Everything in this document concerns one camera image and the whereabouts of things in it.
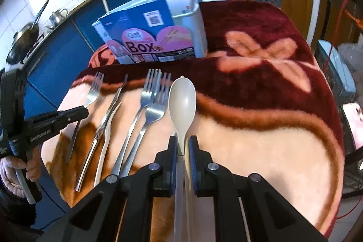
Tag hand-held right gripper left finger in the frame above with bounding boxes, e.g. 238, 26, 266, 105
37, 136, 179, 242

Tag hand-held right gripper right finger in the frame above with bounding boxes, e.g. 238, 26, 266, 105
189, 136, 326, 242

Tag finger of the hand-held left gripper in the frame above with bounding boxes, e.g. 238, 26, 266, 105
55, 106, 89, 126

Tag small steel fork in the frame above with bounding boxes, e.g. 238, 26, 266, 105
66, 72, 105, 163

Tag steel serrated knife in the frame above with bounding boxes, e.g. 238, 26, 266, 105
74, 74, 129, 192

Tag white plastic fork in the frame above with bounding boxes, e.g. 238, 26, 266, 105
93, 101, 122, 187

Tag large steel fork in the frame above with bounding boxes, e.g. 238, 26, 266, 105
110, 69, 162, 177
119, 73, 171, 178

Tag white plastic spoon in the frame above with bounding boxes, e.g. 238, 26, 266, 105
168, 76, 197, 242

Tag blue printed cardboard box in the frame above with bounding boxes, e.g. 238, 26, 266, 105
99, 0, 196, 64

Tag white plastic container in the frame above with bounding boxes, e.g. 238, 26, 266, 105
92, 0, 209, 58

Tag person's left forearm pink sleeve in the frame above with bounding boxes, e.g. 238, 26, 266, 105
0, 157, 27, 198

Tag person's left hand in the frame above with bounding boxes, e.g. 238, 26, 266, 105
20, 149, 43, 183

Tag gas stove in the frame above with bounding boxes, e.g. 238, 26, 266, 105
21, 31, 47, 62

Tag blue lower kitchen cabinets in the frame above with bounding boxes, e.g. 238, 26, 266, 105
24, 0, 203, 110

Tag red flowered plush blanket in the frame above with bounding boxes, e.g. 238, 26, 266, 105
41, 0, 345, 240

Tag steel kettle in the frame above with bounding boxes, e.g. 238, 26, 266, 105
49, 8, 69, 29

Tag black metal rack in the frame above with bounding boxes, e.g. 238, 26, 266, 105
320, 0, 363, 200

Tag light blue plastic crate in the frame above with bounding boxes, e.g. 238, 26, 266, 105
314, 39, 357, 102

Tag black wok with handle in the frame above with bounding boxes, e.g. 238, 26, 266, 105
6, 0, 51, 65

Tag red cable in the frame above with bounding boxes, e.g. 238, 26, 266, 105
323, 0, 357, 89

